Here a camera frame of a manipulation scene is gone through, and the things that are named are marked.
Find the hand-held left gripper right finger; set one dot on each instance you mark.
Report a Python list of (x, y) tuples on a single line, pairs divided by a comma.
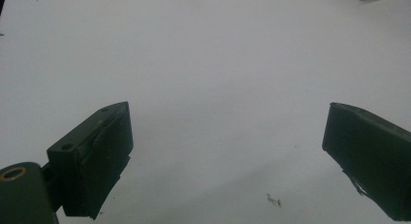
[(371, 153)]

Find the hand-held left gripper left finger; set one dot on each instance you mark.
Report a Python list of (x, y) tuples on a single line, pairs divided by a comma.
[(97, 156)]

